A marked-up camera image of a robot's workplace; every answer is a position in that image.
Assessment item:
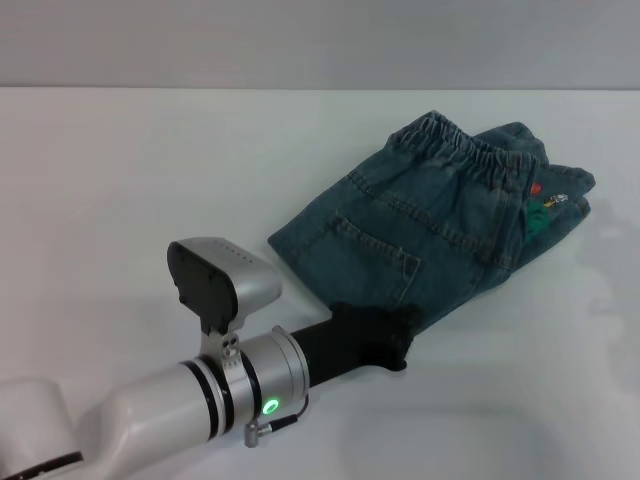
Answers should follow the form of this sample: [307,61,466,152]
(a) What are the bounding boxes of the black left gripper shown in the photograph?
[289,302,424,391]

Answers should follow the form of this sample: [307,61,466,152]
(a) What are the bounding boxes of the blue denim shorts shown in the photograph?
[268,110,596,335]

